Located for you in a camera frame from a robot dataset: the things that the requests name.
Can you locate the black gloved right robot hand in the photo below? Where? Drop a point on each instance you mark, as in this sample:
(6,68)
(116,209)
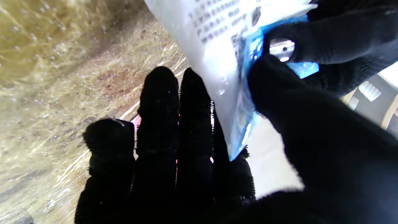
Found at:
(217,193)

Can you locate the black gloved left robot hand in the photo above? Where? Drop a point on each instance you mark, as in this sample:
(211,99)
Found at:
(342,37)

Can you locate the white blue printed salt bag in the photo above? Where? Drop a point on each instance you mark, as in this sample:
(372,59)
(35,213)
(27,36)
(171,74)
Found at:
(224,46)

